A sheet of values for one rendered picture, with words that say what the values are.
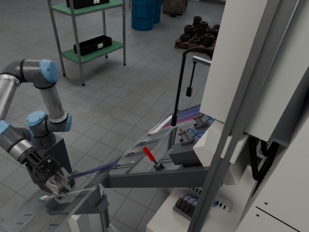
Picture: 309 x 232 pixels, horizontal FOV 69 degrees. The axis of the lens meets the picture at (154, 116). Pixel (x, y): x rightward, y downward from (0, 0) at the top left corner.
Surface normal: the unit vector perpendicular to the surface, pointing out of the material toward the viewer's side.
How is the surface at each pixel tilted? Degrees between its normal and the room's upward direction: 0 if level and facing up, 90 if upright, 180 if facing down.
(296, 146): 90
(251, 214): 90
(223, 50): 90
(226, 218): 0
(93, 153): 0
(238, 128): 90
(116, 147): 0
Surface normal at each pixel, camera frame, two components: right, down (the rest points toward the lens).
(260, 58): -0.58, 0.48
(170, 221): 0.07, -0.78
